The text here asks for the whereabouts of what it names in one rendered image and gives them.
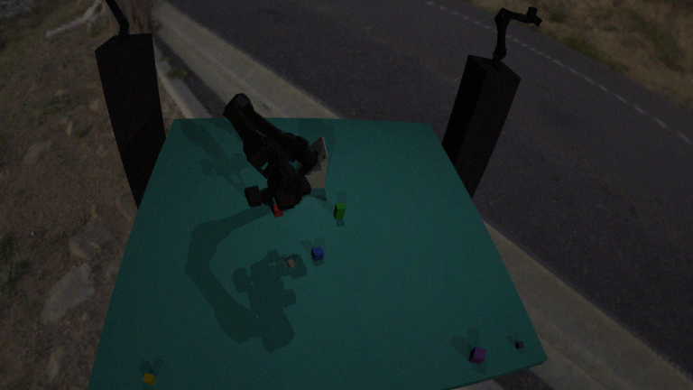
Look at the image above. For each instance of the blue block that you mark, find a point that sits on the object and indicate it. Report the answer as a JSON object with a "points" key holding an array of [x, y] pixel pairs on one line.
{"points": [[317, 253]]}

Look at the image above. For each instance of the purple cube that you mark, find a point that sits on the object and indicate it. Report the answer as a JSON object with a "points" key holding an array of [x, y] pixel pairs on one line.
{"points": [[477, 355]]}

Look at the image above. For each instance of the red block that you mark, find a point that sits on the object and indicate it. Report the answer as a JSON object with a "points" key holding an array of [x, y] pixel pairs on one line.
{"points": [[277, 213]]}

